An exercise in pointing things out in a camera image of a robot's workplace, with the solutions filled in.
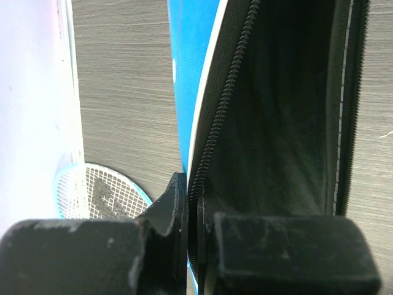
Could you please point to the blue racket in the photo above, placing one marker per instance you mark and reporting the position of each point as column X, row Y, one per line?
column 92, row 191

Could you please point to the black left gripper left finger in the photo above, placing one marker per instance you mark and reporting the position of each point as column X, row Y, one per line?
column 144, row 255

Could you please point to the blue sport racket bag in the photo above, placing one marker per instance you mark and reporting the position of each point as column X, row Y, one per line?
column 267, row 96

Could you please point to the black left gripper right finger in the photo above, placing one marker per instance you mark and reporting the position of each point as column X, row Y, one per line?
column 255, row 254

